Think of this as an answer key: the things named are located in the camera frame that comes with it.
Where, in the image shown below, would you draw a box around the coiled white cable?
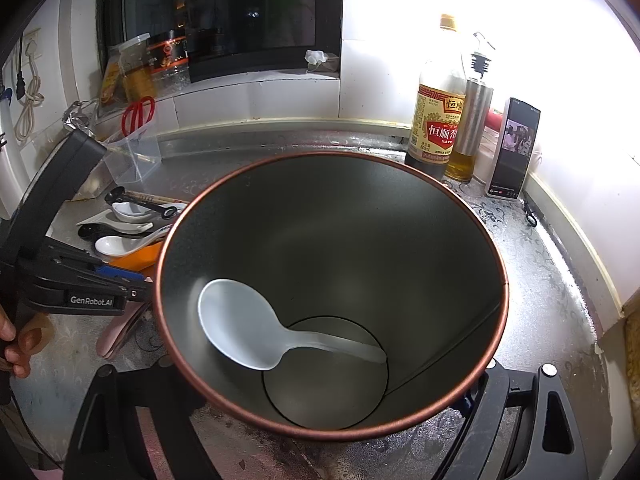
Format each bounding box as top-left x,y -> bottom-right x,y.
13,39 -> 46,144

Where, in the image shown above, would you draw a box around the white ceramic spoon blue print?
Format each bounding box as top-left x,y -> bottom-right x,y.
95,225 -> 174,257

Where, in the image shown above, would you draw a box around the small jar with label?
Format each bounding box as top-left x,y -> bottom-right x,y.
404,14 -> 469,179

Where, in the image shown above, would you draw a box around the orange handled metal peeler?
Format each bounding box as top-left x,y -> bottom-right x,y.
107,251 -> 166,272

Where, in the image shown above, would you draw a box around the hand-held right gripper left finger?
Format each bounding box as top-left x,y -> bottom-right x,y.
62,357 -> 221,480

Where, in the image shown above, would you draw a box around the yellowish sponge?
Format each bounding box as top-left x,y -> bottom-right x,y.
622,319 -> 640,411

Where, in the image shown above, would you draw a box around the pink plastic utensil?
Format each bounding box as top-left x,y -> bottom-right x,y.
96,304 -> 147,361

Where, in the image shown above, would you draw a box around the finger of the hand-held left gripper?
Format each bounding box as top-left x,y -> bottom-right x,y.
24,284 -> 154,317
32,239 -> 147,289

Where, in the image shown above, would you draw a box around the clear plastic container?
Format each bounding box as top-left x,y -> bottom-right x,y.
102,125 -> 164,187

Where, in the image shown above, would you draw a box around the clear jar black label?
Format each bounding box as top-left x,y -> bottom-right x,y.
147,30 -> 192,97

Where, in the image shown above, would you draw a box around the crumpled white tissue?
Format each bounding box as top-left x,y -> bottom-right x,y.
304,50 -> 342,74

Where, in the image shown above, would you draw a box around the red handled scissors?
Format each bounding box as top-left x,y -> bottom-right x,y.
122,96 -> 156,137

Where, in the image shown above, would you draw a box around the clear jar yellow contents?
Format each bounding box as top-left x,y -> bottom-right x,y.
101,33 -> 152,104

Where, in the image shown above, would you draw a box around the smartphone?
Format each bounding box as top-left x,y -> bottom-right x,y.
484,96 -> 542,202

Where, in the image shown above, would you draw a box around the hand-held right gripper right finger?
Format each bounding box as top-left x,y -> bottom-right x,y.
435,360 -> 586,480

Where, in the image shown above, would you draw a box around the black power plug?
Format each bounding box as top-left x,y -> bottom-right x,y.
14,35 -> 27,102

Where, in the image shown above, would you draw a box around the person's left hand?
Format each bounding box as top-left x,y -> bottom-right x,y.
0,305 -> 49,379

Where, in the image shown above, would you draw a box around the long white ceramic spoon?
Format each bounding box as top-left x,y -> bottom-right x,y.
75,210 -> 154,237

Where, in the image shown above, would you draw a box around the black framed window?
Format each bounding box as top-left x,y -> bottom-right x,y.
96,0 -> 346,84

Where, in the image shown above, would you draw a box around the black measuring spoon metal handle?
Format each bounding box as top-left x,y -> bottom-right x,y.
104,186 -> 187,219

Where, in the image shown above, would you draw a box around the steel oil dispenser bottle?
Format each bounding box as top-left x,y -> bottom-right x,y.
445,31 -> 497,184

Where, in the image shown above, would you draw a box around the white plastic rice spoon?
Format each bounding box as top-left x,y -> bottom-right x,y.
198,279 -> 388,372

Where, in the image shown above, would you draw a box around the plastic wooden chopsticks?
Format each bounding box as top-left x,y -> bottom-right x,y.
125,191 -> 190,207

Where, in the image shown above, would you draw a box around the small white ceramic spoon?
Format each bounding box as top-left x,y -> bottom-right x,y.
111,202 -> 154,224

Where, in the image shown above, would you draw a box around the copper rimmed metal utensil canister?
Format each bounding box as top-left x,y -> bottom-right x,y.
154,151 -> 510,442

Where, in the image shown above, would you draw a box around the red lid plastic container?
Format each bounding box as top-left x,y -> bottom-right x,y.
472,108 -> 504,183

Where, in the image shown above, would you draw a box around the crumpled foil bag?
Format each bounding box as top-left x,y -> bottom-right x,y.
62,101 -> 97,134

